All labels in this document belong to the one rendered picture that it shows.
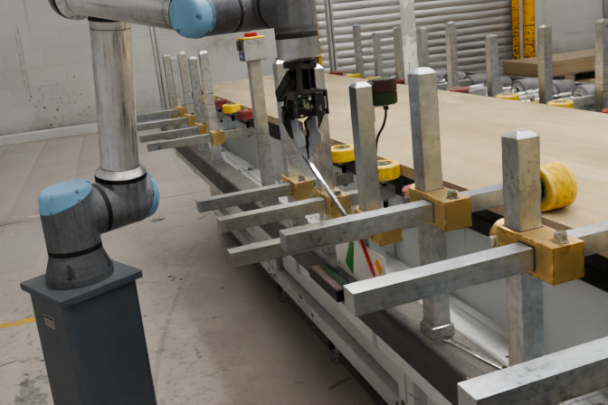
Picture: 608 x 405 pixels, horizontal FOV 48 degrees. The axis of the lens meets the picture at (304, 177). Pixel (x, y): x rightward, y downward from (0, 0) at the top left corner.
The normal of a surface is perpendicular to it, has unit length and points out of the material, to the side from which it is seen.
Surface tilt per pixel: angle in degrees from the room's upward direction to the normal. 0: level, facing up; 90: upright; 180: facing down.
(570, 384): 90
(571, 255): 90
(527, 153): 90
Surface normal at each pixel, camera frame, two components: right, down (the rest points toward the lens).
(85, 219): 0.73, 0.09
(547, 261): -0.93, 0.18
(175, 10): -0.61, 0.26
